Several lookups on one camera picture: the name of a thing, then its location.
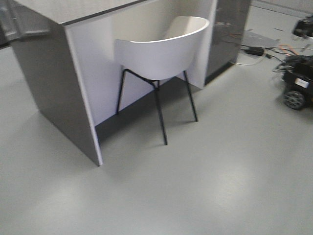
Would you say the white shell chair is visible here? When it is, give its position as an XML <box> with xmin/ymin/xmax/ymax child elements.
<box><xmin>114</xmin><ymin>16</ymin><xmax>209</xmax><ymax>145</ymax></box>

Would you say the black power adapter brick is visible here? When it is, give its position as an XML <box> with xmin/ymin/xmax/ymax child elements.
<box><xmin>245</xmin><ymin>47</ymin><xmax>264</xmax><ymax>56</ymax></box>

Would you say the black wheeled mobile robot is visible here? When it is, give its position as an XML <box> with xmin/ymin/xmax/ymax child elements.
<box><xmin>275</xmin><ymin>54</ymin><xmax>313</xmax><ymax>110</ymax></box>

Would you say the white floor cable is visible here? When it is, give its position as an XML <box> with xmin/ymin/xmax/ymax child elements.
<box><xmin>234</xmin><ymin>55</ymin><xmax>266</xmax><ymax>66</ymax></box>

